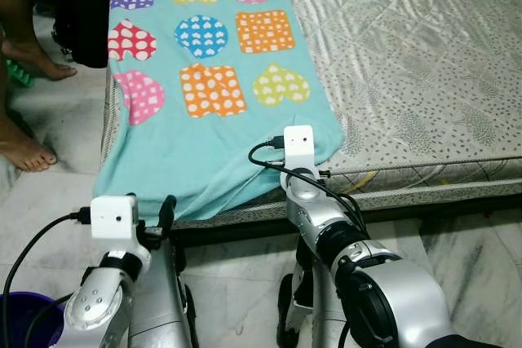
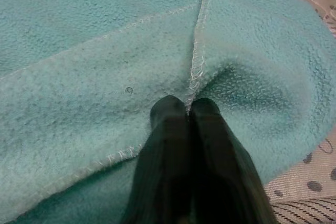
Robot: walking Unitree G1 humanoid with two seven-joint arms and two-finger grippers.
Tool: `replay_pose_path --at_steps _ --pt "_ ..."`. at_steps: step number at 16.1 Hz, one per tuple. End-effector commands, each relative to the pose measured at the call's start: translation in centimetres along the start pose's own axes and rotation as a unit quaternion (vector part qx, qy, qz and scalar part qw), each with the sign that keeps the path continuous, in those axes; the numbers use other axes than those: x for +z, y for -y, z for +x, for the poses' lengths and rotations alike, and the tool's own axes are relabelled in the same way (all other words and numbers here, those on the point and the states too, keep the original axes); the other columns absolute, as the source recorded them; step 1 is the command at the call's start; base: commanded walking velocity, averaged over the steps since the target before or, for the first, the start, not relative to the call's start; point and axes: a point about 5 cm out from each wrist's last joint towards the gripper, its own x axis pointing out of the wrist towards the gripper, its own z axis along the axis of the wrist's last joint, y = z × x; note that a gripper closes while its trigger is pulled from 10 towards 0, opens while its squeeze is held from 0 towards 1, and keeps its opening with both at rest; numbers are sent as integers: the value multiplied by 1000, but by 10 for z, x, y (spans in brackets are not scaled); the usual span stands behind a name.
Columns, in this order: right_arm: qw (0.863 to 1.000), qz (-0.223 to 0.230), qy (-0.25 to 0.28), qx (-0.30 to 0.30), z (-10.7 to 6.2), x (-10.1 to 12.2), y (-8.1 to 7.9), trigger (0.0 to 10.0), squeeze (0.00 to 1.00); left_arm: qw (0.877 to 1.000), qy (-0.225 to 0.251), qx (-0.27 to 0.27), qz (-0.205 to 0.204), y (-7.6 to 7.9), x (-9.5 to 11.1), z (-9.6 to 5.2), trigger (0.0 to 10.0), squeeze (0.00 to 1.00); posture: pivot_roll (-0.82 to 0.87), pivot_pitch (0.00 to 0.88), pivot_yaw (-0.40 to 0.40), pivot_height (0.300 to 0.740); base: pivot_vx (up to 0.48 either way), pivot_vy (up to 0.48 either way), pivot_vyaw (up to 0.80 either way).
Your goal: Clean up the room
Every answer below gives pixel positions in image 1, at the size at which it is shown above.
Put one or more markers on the person's bare leg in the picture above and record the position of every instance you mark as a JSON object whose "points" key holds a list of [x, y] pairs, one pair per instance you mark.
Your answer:
{"points": [[24, 148], [24, 46]]}

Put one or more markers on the silver left robot leg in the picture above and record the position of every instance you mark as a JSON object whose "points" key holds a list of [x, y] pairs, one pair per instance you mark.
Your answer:
{"points": [[163, 299]]}

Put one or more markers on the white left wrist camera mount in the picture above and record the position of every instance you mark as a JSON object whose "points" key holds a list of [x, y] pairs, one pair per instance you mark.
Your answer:
{"points": [[112, 218]]}

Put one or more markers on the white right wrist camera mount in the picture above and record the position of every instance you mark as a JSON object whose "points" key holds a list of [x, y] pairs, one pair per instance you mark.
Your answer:
{"points": [[298, 146]]}

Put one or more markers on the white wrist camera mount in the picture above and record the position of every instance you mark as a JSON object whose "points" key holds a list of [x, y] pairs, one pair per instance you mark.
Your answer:
{"points": [[112, 218], [298, 146]]}

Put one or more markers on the grey quilted mattress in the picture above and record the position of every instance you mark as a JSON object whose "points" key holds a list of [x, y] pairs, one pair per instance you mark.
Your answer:
{"points": [[416, 55]]}

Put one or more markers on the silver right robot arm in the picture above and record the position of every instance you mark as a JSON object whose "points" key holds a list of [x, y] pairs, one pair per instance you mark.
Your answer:
{"points": [[391, 291]]}

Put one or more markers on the green plastic object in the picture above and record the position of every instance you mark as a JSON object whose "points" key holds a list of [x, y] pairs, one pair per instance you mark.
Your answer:
{"points": [[20, 75]]}

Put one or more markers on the purple plastic bucket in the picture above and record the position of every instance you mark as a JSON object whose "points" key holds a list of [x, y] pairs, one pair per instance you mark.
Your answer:
{"points": [[28, 319]]}

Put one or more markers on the black bag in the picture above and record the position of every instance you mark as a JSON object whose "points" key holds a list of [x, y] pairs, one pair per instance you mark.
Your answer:
{"points": [[81, 6]]}

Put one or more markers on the teal mat with coloured dots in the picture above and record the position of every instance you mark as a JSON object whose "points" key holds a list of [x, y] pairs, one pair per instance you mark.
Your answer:
{"points": [[212, 144]]}

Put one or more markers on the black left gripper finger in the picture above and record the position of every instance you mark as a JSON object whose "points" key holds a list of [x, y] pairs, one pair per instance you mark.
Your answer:
{"points": [[134, 197], [167, 213]]}

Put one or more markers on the grey patterned bed base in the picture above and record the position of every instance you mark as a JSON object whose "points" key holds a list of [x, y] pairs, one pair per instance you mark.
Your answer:
{"points": [[424, 195]]}

